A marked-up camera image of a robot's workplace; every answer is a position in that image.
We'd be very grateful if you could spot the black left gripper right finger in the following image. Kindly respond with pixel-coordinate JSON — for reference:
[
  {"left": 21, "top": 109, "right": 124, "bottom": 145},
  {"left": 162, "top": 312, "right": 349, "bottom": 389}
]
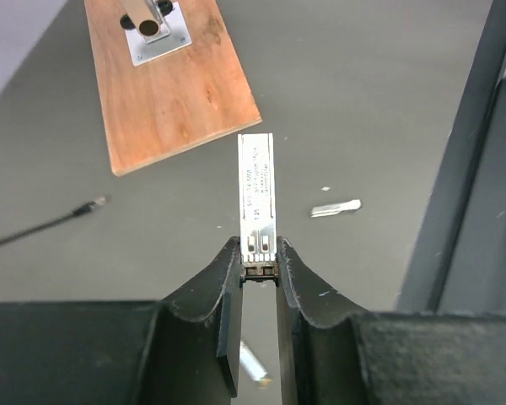
[{"left": 277, "top": 238, "right": 506, "bottom": 404}]

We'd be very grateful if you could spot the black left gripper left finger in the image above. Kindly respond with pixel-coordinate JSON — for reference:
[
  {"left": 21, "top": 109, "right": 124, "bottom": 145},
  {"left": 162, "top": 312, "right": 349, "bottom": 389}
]
[{"left": 0, "top": 238, "right": 242, "bottom": 404}]

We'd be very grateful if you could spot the brown SFP module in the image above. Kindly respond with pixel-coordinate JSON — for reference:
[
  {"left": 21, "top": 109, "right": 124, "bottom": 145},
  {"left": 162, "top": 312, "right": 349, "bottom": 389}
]
[{"left": 238, "top": 133, "right": 278, "bottom": 283}]

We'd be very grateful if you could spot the wooden board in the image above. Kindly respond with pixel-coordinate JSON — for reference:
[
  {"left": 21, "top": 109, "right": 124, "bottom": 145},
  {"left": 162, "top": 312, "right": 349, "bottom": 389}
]
[{"left": 85, "top": 1, "right": 261, "bottom": 176}]

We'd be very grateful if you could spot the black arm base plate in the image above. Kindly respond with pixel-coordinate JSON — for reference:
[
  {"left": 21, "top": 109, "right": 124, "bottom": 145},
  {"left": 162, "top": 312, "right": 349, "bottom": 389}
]
[{"left": 396, "top": 1, "right": 506, "bottom": 312}]

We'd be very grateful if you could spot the black ethernet cable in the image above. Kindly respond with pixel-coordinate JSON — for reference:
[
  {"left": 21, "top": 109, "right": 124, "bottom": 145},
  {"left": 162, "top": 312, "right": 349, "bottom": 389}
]
[{"left": 0, "top": 195, "right": 107, "bottom": 251}]

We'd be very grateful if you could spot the metal post with bracket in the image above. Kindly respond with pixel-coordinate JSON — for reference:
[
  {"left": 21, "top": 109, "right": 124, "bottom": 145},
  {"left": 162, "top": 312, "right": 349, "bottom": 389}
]
[{"left": 120, "top": 0, "right": 192, "bottom": 67}]

